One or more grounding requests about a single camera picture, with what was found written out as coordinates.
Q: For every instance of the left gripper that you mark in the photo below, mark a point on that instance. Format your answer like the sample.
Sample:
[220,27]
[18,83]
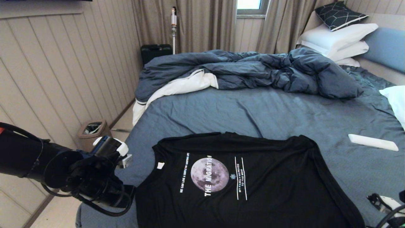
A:
[110,194]

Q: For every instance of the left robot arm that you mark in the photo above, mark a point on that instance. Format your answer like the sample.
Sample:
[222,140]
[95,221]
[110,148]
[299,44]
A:
[28,158]

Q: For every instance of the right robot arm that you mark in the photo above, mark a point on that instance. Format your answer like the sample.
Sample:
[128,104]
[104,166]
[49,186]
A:
[402,195]

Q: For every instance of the bed with blue sheet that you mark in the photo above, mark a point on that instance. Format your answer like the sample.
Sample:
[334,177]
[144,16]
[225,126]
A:
[269,110]

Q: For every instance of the white flat remote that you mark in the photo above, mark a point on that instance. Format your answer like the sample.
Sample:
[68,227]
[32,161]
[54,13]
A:
[373,142]

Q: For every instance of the brown trash bin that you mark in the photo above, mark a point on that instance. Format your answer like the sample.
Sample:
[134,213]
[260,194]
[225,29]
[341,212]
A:
[91,134]

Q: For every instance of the black hard case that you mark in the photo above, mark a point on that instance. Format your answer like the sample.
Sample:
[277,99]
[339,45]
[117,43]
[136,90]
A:
[155,52]

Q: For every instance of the black printed t-shirt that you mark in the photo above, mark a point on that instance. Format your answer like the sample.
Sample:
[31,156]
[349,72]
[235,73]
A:
[284,190]

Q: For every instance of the white stick vacuum cleaner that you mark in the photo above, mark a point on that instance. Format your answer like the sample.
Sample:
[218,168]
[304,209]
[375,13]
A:
[173,22]

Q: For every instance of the blue and white duvet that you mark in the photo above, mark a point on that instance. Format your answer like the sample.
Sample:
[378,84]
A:
[253,69]

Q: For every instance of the window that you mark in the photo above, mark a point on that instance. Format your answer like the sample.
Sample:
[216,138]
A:
[251,6]

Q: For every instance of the large white pillow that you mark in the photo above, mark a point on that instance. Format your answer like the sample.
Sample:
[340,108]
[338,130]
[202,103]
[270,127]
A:
[332,36]

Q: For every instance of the dark patterned cushion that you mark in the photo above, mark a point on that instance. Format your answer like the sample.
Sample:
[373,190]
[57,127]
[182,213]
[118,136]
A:
[337,14]

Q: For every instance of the beige headboard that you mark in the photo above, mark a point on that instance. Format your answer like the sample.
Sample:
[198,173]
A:
[384,74]

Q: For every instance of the blue headboard cushion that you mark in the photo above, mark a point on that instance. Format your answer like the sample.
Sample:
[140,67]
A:
[386,47]

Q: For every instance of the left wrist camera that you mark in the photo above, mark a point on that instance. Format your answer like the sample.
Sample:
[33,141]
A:
[109,147]

